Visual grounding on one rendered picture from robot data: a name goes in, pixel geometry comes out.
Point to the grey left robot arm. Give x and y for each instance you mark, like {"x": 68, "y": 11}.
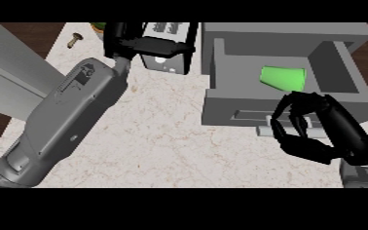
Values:
{"x": 62, "y": 117}

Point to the green plant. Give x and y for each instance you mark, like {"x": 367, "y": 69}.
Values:
{"x": 98, "y": 26}

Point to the green cup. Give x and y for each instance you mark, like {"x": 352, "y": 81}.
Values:
{"x": 284, "y": 77}

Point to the grey drawer front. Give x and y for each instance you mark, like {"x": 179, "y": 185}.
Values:
{"x": 225, "y": 108}

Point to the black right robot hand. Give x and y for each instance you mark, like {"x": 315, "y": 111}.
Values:
{"x": 336, "y": 120}

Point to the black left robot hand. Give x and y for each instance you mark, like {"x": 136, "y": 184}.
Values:
{"x": 122, "y": 40}

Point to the large flat grey panel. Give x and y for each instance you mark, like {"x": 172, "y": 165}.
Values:
{"x": 20, "y": 74}

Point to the grey open drawer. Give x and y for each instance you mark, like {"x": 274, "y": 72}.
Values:
{"x": 249, "y": 48}

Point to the grey cabinet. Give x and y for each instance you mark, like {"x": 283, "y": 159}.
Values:
{"x": 287, "y": 30}

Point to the small brown mushroom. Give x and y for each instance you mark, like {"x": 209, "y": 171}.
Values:
{"x": 74, "y": 39}

